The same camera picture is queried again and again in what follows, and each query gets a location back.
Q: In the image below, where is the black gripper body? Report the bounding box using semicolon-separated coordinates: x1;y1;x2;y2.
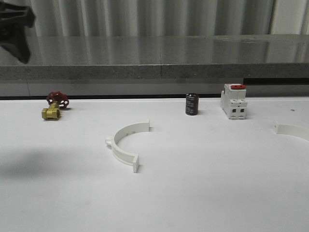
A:
0;3;36;64

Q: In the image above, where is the white half-ring pipe clamp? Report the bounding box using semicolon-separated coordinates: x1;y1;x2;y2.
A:
274;123;309;141
105;120;150;173

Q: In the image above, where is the grey pleated curtain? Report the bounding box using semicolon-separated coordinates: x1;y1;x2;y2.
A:
14;0;309;36

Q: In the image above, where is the brass valve red handwheel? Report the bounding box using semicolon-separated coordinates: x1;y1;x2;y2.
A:
42;91;69;120

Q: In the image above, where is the black cylindrical capacitor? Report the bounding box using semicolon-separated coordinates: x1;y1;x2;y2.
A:
185;93;199;116

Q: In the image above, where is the grey stone countertop ledge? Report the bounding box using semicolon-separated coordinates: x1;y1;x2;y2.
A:
0;35;309;85

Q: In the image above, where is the white circuit breaker red switch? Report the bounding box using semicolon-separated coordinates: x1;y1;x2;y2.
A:
220;84;248;120

